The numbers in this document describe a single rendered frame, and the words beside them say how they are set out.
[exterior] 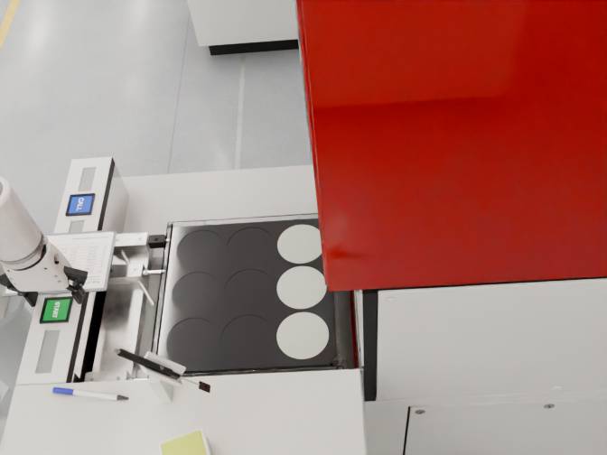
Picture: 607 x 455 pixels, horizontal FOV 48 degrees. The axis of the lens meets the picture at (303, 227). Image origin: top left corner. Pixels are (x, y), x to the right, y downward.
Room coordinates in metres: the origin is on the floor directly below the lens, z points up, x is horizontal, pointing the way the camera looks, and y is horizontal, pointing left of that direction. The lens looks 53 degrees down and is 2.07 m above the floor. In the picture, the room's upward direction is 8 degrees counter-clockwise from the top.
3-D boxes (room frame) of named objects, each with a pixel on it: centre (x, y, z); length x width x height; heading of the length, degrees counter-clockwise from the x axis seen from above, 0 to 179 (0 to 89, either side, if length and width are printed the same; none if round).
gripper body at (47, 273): (0.74, 0.49, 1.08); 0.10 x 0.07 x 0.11; 85
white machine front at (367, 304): (0.91, -0.11, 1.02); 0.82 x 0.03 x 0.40; 175
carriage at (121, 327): (0.75, 0.39, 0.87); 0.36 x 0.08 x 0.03; 175
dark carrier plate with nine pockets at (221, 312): (0.74, 0.13, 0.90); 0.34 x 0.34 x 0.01; 85
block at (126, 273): (0.82, 0.39, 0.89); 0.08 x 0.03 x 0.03; 85
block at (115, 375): (0.58, 0.41, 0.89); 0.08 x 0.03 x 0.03; 85
